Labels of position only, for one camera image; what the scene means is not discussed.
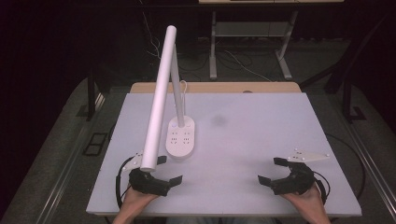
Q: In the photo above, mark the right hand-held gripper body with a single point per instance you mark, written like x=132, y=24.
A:
x=295, y=182

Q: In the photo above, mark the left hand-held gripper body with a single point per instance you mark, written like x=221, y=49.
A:
x=149, y=184

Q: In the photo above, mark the white desk lamp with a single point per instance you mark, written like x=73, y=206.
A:
x=158, y=102

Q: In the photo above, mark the person's left hand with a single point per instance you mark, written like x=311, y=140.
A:
x=135, y=202

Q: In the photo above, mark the person's right hand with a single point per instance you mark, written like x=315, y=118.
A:
x=308, y=203

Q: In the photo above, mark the black metal stand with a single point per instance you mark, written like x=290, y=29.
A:
x=347, y=99

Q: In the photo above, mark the grey metal-framed desk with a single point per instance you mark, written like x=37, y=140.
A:
x=249, y=29

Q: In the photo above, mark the black floor frame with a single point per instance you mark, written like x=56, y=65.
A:
x=95, y=144

